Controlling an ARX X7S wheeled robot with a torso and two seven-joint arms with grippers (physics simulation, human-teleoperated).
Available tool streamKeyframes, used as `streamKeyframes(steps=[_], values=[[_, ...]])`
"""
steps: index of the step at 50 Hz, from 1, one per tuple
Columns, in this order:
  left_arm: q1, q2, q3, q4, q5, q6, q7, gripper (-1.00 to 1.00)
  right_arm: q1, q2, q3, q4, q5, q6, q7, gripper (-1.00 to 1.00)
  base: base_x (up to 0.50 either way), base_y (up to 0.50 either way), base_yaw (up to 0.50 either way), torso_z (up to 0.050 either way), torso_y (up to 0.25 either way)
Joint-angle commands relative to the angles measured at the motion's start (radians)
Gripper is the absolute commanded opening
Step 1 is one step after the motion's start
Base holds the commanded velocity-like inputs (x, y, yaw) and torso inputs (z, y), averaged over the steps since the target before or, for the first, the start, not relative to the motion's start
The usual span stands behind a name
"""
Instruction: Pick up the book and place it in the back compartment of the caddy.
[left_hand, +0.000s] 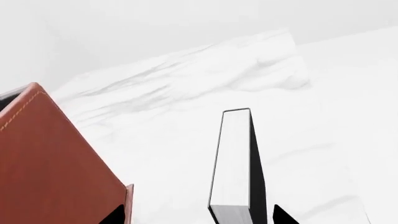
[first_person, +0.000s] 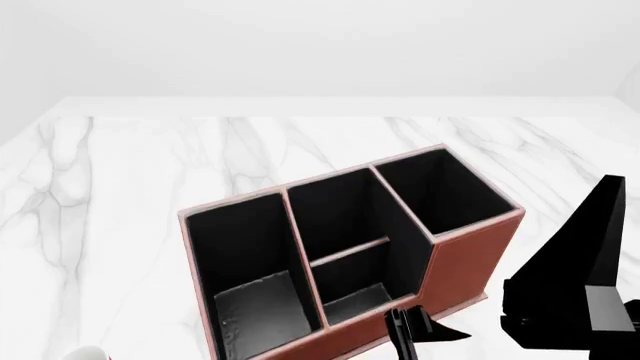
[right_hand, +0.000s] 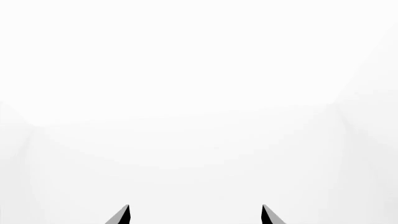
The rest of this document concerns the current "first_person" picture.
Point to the brown leather desk caddy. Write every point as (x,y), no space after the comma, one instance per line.
(465,262)

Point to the white and red mug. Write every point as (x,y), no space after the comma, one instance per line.
(87,354)

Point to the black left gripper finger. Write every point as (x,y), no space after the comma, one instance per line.
(402,333)
(430,332)

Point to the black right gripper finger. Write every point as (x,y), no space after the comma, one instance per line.
(570,247)
(616,232)

